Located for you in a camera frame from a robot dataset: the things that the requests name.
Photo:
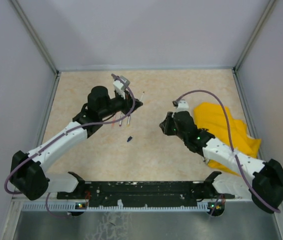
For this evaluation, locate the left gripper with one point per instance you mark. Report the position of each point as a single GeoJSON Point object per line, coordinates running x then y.
{"type": "Point", "coordinates": [127, 103]}

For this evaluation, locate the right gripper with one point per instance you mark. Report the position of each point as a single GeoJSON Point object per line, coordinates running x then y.
{"type": "Point", "coordinates": [165, 125]}

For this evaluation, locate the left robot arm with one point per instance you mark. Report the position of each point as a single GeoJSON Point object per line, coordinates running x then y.
{"type": "Point", "coordinates": [28, 170]}

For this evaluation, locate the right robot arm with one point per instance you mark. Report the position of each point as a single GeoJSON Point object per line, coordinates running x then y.
{"type": "Point", "coordinates": [262, 181]}

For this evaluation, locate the yellow cloth bag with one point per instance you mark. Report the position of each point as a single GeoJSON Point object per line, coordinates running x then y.
{"type": "Point", "coordinates": [211, 117]}

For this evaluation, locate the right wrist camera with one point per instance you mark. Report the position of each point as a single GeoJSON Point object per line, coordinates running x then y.
{"type": "Point", "coordinates": [180, 105]}

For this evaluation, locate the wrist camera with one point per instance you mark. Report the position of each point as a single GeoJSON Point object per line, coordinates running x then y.
{"type": "Point", "coordinates": [180, 105]}
{"type": "Point", "coordinates": [120, 84]}

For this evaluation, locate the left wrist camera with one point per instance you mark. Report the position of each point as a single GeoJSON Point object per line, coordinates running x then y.
{"type": "Point", "coordinates": [120, 84]}

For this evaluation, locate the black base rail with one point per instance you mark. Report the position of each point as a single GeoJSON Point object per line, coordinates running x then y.
{"type": "Point", "coordinates": [138, 194]}

